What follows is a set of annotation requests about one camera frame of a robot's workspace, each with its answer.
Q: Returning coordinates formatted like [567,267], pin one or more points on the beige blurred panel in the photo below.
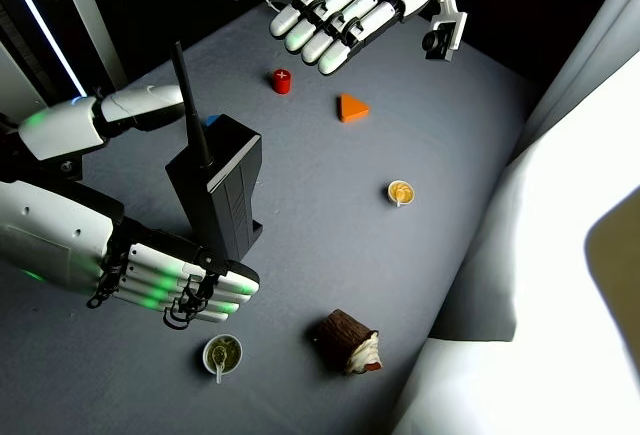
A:
[620,265]

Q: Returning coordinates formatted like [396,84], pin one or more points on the chocolate log cake toy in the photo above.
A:
[340,335]

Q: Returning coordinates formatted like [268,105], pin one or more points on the red cylinder block white cross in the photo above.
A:
[281,84]

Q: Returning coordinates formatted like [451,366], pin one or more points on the orange triangle block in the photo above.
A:
[350,110]

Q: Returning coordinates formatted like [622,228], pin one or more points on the black wrist camera white bracket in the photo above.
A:
[445,37]

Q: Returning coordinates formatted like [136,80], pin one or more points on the white bowl of green soup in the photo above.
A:
[225,355]

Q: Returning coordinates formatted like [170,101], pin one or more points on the blue block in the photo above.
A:
[211,120]

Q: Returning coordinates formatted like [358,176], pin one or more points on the black toy phone with antenna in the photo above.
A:
[225,190]

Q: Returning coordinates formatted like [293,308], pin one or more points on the white light strip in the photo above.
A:
[46,32]

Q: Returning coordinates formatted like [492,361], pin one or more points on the white fabric curtain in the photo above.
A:
[550,255]

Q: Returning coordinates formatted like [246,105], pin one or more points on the white cup of coffee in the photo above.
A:
[401,191]

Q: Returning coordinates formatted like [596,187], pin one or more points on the grey table cloth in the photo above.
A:
[350,255]

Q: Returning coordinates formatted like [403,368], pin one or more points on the white frame post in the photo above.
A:
[95,30]

